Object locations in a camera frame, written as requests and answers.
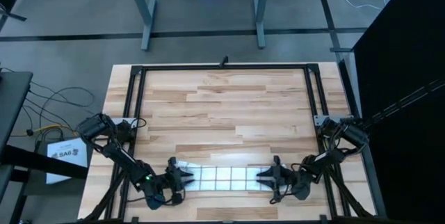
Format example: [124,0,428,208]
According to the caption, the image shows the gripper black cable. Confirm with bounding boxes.
[268,182,297,205]
[126,188,186,207]

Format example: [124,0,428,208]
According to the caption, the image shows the black aluminium table frame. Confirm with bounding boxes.
[78,63,375,223]

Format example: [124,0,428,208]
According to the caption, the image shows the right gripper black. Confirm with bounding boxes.
[256,154,297,198]

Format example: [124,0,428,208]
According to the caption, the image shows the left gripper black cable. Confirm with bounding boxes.
[126,188,186,207]

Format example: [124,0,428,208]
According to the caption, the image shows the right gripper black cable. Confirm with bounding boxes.
[268,182,297,205]

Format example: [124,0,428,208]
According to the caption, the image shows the yellow floor cable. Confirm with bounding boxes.
[9,123,79,138]

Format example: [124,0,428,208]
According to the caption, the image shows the black floor tape strip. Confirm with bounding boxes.
[0,26,369,42]

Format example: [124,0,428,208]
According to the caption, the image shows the black floor cable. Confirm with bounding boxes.
[29,80,96,109]
[21,95,76,131]

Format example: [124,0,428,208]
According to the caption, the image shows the black partition wall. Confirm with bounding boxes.
[352,0,445,224]

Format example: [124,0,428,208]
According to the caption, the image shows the black side table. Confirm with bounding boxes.
[0,70,34,155]

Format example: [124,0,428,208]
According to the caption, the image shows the white towel with red stripes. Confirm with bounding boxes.
[175,160,284,192]

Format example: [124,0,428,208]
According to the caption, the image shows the black floor beam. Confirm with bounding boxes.
[0,143,90,180]

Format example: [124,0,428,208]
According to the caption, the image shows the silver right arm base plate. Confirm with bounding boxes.
[313,113,354,127]

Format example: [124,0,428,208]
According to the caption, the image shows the white paper sign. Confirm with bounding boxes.
[45,136,89,185]

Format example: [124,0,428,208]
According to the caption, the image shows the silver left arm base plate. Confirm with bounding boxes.
[112,117,138,128]

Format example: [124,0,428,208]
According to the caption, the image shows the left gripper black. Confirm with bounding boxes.
[163,157,195,195]

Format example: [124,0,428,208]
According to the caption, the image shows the black partition foot rail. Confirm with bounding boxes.
[307,0,353,65]

